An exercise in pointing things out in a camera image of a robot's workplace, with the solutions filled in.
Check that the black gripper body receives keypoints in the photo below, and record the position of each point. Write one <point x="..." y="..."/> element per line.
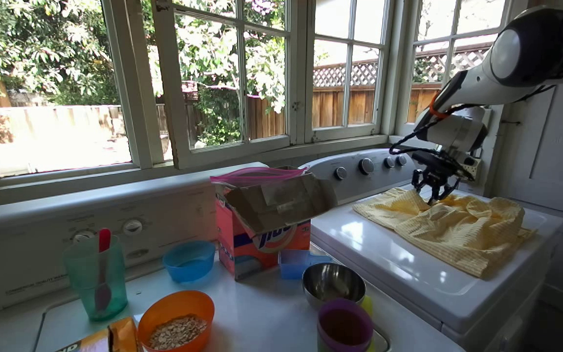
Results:
<point x="441" y="166"/>

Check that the beige plug adapter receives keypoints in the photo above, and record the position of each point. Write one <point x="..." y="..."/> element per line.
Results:
<point x="476" y="170"/>

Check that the small blue plastic cup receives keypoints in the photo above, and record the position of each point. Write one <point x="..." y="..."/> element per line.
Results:
<point x="294" y="264"/>

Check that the blue plastic bowl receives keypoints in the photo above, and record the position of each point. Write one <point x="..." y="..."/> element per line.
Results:
<point x="189" y="262"/>

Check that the white washing machine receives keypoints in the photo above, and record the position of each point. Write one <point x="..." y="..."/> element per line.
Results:
<point x="386" y="260"/>

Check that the pale garden wall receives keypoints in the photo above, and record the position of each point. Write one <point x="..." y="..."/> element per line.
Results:
<point x="67" y="137"/>

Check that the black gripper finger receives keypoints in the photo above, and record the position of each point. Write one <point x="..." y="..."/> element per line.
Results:
<point x="451" y="186"/>
<point x="429" y="187"/>

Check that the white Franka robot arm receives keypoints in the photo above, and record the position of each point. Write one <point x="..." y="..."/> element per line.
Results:
<point x="529" y="51"/>

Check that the yellow striped towel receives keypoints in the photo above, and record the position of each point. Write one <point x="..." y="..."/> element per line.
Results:
<point x="451" y="227"/>

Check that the green tree foliage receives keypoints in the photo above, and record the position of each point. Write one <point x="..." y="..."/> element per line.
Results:
<point x="34" y="51"/>

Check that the small grey washer knob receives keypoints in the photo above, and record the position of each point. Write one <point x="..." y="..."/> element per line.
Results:
<point x="339" y="172"/>

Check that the orange food box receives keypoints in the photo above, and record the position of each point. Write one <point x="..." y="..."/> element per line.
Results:
<point x="122" y="334"/>

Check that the large grey washer knob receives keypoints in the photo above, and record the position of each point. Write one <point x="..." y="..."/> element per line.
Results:
<point x="367" y="166"/>

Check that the white dryer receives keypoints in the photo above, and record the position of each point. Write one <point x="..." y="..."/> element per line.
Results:
<point x="34" y="260"/>

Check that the red and white spoon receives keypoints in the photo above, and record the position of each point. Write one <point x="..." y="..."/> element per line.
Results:
<point x="105" y="274"/>

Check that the orange plastic bowl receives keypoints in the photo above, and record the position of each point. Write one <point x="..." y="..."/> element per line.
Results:
<point x="177" y="324"/>

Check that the white dryer knob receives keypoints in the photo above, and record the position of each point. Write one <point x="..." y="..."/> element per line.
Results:
<point x="134" y="225"/>
<point x="85" y="234"/>

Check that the teal plastic cup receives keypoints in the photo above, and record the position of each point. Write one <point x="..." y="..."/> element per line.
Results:
<point x="79" y="285"/>

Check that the stainless steel bowl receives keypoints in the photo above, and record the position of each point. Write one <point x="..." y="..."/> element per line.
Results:
<point x="333" y="281"/>

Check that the wooden garden fence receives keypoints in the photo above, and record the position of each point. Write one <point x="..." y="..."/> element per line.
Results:
<point x="327" y="107"/>

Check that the orange detergent box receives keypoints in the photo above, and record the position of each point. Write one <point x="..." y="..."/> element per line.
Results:
<point x="255" y="250"/>

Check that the purple plastic cup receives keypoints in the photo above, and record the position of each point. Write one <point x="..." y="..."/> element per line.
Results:
<point x="345" y="324"/>

